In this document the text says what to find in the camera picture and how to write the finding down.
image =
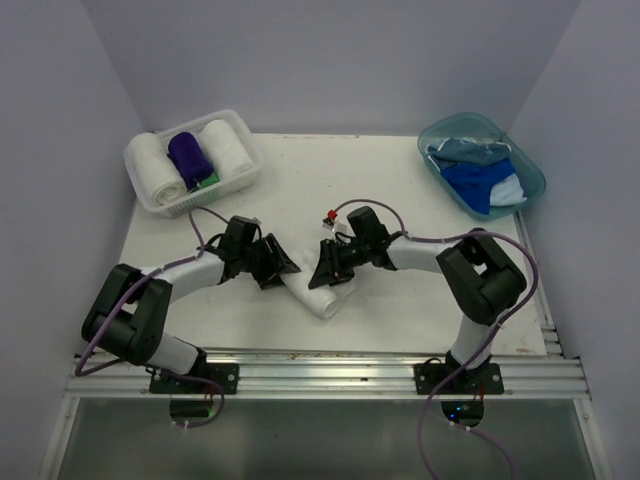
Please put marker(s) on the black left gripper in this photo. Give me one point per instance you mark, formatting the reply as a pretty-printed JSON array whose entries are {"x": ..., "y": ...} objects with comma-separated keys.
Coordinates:
[{"x": 283, "y": 263}]

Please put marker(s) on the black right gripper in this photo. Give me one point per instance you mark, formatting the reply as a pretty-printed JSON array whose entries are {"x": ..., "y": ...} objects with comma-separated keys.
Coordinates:
[{"x": 325, "y": 272}]

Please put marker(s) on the purple towel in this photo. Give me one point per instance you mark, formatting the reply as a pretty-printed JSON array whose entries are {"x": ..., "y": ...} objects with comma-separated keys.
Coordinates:
[{"x": 189, "y": 159}]

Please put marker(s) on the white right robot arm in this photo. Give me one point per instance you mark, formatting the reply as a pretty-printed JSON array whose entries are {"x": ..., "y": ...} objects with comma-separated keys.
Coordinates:
[{"x": 482, "y": 278}]

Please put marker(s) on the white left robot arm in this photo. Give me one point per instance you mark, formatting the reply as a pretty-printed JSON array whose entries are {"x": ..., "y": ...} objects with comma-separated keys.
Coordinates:
[{"x": 126, "y": 322}]

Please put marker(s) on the green rolled towel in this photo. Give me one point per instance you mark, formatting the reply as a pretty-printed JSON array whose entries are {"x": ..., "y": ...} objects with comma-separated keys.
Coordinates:
[{"x": 212, "y": 179}]

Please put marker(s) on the large white rolled towel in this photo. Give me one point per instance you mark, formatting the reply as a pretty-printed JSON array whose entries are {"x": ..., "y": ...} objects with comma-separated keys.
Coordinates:
[{"x": 154, "y": 176}]

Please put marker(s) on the denim blue cloth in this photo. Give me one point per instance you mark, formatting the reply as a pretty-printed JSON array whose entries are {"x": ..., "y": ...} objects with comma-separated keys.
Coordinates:
[{"x": 453, "y": 151}]

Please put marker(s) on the teal plastic bin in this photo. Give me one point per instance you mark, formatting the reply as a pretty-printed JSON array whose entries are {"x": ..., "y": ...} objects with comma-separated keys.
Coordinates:
[{"x": 482, "y": 130}]

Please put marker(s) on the light blue towel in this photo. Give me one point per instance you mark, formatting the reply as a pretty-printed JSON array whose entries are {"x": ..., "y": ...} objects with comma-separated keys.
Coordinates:
[{"x": 507, "y": 194}]

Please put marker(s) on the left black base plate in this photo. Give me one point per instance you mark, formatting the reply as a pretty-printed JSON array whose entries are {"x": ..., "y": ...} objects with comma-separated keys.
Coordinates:
[{"x": 205, "y": 378}]

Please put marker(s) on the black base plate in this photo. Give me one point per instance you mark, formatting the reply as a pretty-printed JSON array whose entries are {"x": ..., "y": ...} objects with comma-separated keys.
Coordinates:
[
  {"x": 205, "y": 378},
  {"x": 450, "y": 381}
]

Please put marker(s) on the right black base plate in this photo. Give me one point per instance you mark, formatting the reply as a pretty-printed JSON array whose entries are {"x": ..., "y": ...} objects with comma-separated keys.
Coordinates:
[{"x": 450, "y": 381}]

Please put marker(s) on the aluminium rail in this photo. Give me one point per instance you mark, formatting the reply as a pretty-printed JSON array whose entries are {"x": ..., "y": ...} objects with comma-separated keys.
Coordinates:
[{"x": 341, "y": 376}]

